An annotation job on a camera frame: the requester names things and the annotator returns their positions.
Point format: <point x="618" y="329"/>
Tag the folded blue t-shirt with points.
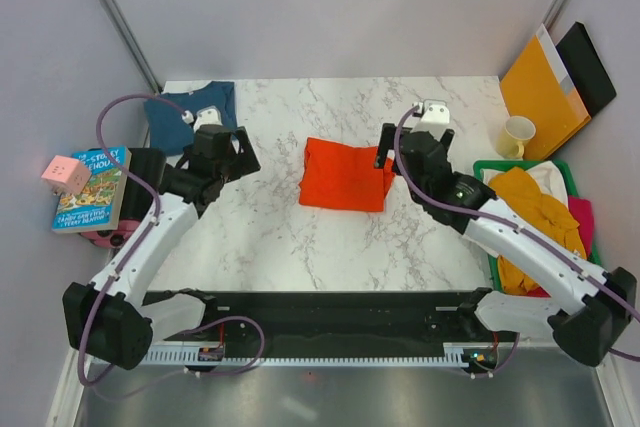
<point x="168" y="132"/>

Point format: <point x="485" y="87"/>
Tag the magenta t-shirt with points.
<point x="582" y="212"/>

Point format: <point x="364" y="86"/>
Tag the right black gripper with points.
<point x="384" y="146"/>

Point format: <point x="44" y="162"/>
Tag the orange folder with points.
<point x="538" y="87"/>

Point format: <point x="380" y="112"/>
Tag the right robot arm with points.
<point x="586" y="308"/>

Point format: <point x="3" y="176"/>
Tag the white slotted cable duct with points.
<point x="192" y="354"/>

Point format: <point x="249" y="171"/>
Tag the yellow mug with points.
<point x="514" y="136"/>

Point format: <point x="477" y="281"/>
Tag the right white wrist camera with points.
<point x="433" y="117"/>

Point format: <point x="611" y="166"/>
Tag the blue treehouse book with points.
<point x="97" y="206"/>

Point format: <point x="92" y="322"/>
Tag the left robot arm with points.
<point x="108" y="318"/>

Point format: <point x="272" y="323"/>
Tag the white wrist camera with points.
<point x="203" y="117"/>
<point x="433" y="117"/>

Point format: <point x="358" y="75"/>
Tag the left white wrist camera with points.
<point x="203" y="117"/>

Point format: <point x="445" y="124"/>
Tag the pink cube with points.
<point x="66" y="175"/>

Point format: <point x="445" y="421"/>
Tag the black flat box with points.
<point x="586" y="69"/>

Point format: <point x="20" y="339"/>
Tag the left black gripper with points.
<point x="246" y="162"/>

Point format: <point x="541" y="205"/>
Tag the mustard yellow t-shirt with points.
<point x="545" y="213"/>

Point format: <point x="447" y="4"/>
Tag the orange t-shirt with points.
<point x="341" y="177"/>

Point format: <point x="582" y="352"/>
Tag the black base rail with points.
<point x="341" y="324"/>

